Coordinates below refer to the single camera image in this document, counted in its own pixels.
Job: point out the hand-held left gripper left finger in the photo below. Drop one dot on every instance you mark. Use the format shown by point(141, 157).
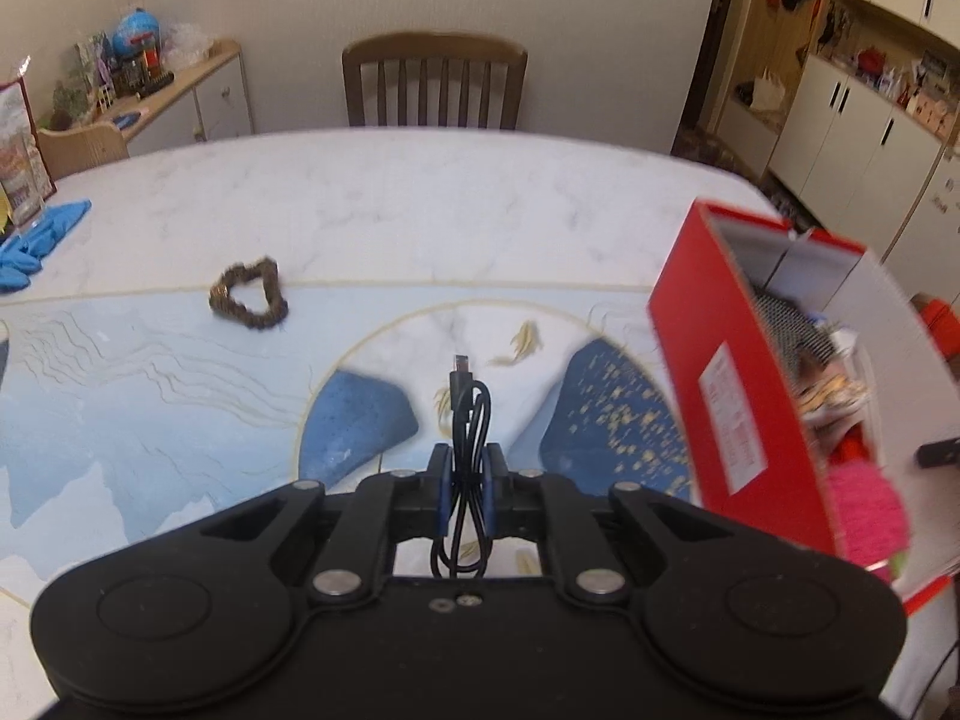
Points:
point(439, 495)

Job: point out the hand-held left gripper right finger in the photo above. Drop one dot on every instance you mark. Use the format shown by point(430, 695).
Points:
point(496, 495)

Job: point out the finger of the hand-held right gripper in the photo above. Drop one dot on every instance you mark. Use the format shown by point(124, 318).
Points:
point(941, 454)

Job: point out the pink plush strawberry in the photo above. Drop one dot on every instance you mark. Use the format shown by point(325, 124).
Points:
point(862, 517)

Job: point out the black mesh cloth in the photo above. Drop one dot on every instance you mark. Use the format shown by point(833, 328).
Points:
point(784, 322)

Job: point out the red shoe box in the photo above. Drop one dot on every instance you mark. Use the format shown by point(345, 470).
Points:
point(712, 315)

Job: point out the red folded cloth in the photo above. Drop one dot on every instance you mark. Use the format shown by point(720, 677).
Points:
point(945, 326)

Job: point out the white lower cabinet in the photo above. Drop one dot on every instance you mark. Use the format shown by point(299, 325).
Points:
point(847, 150)

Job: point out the small red object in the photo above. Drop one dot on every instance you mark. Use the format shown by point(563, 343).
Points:
point(871, 60)

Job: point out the white tote bag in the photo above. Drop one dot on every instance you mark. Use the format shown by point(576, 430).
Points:
point(765, 94)

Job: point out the wooden slat-back chair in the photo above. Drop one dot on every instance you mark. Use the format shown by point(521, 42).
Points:
point(435, 52)

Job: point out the white wooden sideboard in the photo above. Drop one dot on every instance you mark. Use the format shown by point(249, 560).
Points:
point(217, 101)

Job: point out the blue rubber glove pair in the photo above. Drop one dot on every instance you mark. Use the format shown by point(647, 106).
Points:
point(37, 240)

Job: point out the dark wooden door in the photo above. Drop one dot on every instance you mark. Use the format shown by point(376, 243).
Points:
point(724, 30)

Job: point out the clear plastic bag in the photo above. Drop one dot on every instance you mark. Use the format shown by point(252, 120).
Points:
point(186, 45)

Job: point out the red framed picture card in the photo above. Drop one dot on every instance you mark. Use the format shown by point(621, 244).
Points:
point(19, 150)

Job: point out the blue globe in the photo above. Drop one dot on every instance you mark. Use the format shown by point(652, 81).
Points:
point(136, 31)

